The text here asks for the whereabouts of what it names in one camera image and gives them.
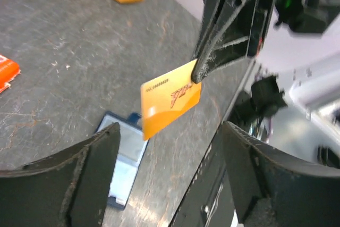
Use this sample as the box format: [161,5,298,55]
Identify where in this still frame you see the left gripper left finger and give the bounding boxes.
[1,123,121,226]

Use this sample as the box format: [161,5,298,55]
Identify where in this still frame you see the orange blister pack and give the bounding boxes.
[0,55,21,93]

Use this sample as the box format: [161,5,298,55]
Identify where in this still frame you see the gold credit card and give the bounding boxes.
[140,60,202,140]

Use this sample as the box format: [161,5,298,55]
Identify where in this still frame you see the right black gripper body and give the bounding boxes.
[271,0,339,35]

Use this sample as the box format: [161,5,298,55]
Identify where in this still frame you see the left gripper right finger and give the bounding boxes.
[222,122,339,226]

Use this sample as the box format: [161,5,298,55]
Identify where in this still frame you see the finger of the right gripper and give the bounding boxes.
[191,0,276,83]

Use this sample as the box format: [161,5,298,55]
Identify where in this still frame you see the blue card holder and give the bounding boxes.
[95,111,148,211]

